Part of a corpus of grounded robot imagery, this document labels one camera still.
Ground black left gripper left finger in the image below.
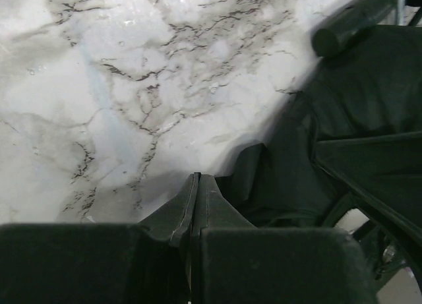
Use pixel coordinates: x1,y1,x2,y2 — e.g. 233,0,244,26
1,173,200,303

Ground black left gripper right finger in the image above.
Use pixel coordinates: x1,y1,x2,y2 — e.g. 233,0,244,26
191,175,377,303

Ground black folding umbrella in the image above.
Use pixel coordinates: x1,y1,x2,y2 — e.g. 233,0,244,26
217,25,421,279

